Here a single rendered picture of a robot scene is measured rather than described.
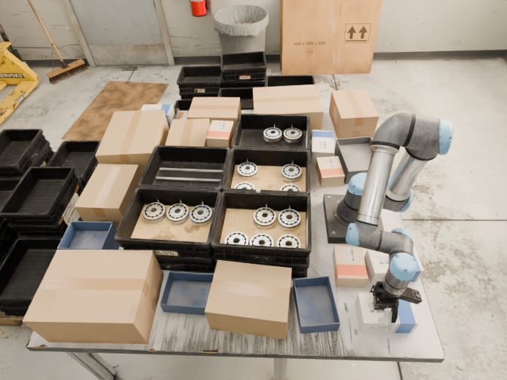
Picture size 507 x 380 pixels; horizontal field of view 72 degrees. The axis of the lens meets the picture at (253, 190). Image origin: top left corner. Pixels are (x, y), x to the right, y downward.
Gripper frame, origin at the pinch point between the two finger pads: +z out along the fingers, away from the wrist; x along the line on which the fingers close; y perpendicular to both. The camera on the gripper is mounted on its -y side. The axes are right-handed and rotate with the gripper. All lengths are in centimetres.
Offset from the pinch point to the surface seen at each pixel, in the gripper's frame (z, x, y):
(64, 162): 38, -130, 196
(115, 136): -14, -93, 129
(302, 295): 5.8, -9.0, 31.0
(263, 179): -7, -65, 47
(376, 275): -1.2, -14.5, 0.9
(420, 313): 6.2, -1.9, -15.4
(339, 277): -1.3, -13.4, 15.8
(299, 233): -6.8, -31.9, 31.2
